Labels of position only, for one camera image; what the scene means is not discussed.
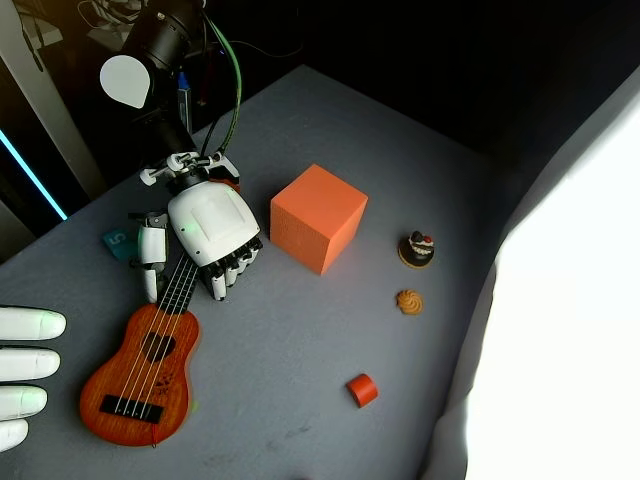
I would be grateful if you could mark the orange toy ukulele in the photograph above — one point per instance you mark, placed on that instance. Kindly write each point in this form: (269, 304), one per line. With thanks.
(140, 385)

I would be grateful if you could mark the teal number five block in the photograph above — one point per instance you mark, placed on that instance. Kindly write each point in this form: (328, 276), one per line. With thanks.
(120, 245)

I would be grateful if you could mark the cyan light strip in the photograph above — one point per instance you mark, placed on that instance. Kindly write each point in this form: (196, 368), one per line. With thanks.
(35, 177)

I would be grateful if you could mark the grey table cloth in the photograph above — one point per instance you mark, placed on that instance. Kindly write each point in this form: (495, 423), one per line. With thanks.
(310, 350)

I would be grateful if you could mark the large orange foam cube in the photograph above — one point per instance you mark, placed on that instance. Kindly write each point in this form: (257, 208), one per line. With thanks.
(320, 210)

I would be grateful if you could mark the red half-cylinder block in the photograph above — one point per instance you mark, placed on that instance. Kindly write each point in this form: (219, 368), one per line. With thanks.
(362, 391)

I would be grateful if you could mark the toy swirl cookie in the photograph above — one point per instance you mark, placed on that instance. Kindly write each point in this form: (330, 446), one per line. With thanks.
(410, 302)

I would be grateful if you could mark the toy chocolate cake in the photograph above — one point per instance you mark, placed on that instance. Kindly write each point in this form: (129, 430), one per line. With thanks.
(416, 250)

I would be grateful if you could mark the white backdrop curtain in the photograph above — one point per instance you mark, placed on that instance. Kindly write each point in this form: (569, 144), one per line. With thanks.
(575, 300)

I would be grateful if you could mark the white frame post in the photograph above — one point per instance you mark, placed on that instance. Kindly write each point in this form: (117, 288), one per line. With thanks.
(45, 110)

